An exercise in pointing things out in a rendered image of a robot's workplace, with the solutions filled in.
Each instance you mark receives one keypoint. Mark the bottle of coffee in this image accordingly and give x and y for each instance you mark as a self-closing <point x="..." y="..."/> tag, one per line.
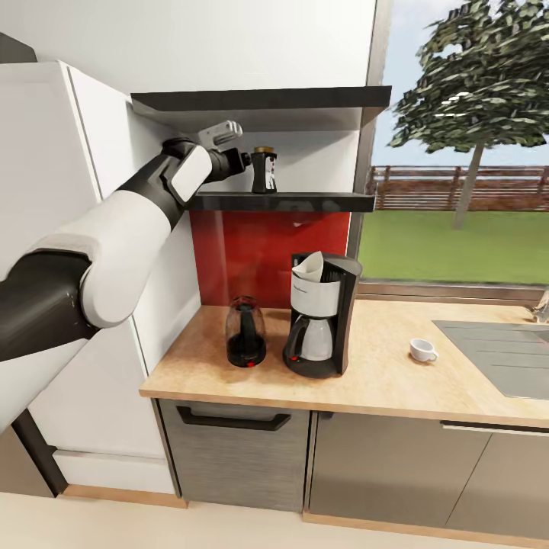
<point x="263" y="161"/>

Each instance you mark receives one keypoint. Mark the paper coffee filter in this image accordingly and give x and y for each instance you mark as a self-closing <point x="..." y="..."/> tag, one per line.
<point x="311" y="268"/>

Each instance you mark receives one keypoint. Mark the countertop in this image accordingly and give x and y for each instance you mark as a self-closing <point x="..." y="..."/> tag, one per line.
<point x="383" y="378"/>

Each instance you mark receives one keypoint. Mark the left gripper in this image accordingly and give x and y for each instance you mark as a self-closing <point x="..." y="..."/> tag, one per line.
<point x="232" y="162"/>

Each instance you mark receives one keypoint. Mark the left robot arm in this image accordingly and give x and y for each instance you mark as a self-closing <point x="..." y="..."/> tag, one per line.
<point x="89" y="275"/>

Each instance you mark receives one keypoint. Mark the coffee cup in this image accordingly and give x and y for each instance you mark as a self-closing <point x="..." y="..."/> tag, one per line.
<point x="423" y="351"/>

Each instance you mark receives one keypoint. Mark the cabinet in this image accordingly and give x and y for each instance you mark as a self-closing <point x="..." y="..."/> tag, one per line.
<point x="467" y="476"/>
<point x="27" y="465"/>

